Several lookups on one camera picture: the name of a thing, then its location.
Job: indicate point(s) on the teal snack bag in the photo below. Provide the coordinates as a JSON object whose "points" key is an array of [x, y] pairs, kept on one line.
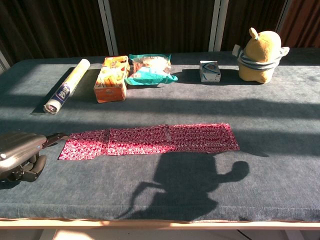
{"points": [[150, 72]]}

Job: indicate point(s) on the white window frame post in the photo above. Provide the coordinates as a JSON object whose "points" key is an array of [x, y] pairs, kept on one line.
{"points": [[283, 12], [108, 27], [3, 62], [217, 25]]}

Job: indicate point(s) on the orange snack box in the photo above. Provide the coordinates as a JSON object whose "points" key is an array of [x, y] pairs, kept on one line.
{"points": [[110, 82]]}

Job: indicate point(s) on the red patterned packet strip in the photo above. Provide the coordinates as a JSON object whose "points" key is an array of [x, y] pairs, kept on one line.
{"points": [[200, 140]]}

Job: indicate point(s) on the grey blue velvet tablecloth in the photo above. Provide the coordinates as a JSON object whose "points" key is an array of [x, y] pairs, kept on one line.
{"points": [[100, 187]]}

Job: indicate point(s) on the dark brown curtain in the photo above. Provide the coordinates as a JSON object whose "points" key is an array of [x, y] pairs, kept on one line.
{"points": [[162, 25], [250, 15], [50, 27]]}

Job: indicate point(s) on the plastic wrap roll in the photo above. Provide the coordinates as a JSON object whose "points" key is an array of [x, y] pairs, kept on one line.
{"points": [[67, 85]]}

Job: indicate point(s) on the yellow plush toy with scarf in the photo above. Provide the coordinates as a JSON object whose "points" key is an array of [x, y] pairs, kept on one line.
{"points": [[260, 50]]}

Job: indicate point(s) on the small white blue box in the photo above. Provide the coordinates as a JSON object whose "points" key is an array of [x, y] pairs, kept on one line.
{"points": [[210, 72]]}

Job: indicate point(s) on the reddish brown curtain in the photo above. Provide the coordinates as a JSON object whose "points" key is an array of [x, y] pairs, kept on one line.
{"points": [[302, 22]]}

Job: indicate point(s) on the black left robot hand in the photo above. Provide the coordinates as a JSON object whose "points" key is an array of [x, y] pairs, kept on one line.
{"points": [[17, 147]]}

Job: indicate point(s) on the wooden table edge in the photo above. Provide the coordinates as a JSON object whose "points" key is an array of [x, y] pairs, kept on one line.
{"points": [[160, 225]]}

